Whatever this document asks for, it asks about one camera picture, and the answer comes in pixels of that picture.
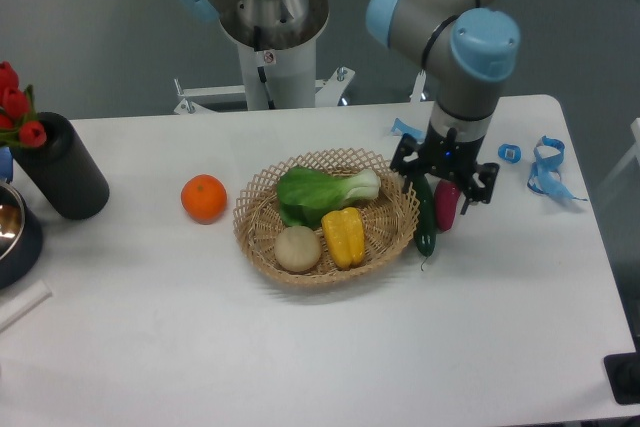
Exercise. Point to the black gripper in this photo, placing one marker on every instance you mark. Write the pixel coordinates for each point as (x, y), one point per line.
(446, 157)

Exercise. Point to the woven wicker basket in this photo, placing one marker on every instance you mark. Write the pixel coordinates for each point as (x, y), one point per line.
(389, 221)

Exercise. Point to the yellow bell pepper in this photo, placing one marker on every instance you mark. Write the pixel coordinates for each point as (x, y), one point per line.
(344, 236)

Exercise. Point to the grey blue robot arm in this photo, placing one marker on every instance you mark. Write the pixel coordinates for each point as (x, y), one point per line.
(471, 51)

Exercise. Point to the purple eggplant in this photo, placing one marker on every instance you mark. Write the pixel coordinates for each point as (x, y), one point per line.
(446, 197)

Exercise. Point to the blue curved tape strip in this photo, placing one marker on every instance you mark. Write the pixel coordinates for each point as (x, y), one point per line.
(400, 128)

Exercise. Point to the dark green cucumber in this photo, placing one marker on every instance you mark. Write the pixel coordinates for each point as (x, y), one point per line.
(425, 234)

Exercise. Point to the small blue tape roll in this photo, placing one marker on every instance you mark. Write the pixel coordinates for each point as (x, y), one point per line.
(510, 153)

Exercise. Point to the blue tangled tape strip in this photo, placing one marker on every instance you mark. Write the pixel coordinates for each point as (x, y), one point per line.
(545, 177)

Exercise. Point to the green bok choy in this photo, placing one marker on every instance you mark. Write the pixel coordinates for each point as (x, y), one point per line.
(305, 195)

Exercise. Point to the orange fruit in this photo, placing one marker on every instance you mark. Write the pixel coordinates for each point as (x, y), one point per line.
(204, 198)

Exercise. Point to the black device table corner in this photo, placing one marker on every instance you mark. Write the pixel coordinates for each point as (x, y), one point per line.
(623, 375)

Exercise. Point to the black cylindrical vase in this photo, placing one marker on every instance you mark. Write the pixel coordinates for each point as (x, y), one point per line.
(64, 170)

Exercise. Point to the white flat stick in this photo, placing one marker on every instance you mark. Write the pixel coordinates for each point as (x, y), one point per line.
(22, 303)

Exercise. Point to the red tulip flowers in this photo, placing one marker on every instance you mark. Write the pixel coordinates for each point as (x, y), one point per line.
(20, 125)

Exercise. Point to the blue object left edge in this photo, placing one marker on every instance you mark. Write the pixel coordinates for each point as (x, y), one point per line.
(6, 165)

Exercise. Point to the white frame right edge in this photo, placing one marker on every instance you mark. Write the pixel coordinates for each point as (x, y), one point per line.
(630, 156)

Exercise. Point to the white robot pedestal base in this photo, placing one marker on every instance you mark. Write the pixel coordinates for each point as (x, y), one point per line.
(276, 46)

